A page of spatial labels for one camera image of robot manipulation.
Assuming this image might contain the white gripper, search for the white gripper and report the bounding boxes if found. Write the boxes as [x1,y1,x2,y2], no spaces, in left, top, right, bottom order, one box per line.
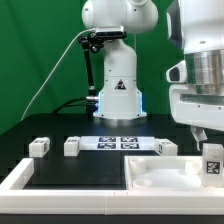
[169,84,224,151]

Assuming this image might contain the white square table top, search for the white square table top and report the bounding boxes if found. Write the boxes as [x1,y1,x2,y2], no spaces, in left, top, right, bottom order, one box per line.
[123,154,224,192]

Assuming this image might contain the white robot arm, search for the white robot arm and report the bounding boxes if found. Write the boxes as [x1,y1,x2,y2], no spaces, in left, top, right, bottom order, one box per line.
[82,0,224,142]

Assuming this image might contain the white U-shaped obstacle fence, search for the white U-shaped obstacle fence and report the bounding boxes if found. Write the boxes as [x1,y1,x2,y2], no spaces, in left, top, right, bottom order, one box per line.
[0,158,224,215]

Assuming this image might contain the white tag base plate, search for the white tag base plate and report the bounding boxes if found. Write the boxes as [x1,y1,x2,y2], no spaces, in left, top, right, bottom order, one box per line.
[79,136,155,151]

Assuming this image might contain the black base cables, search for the black base cables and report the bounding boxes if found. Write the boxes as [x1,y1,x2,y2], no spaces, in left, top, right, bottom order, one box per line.
[53,97,88,115]

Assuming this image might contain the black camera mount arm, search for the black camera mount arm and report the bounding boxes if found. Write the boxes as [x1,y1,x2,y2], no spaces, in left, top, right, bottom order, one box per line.
[78,36,97,116]

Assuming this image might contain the grey camera on mount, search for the grey camera on mount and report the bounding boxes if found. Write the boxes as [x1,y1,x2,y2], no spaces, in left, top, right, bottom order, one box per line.
[95,27,127,39]

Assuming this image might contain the white camera cable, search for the white camera cable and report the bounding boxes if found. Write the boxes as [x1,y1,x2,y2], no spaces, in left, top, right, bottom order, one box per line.
[20,28,97,122]

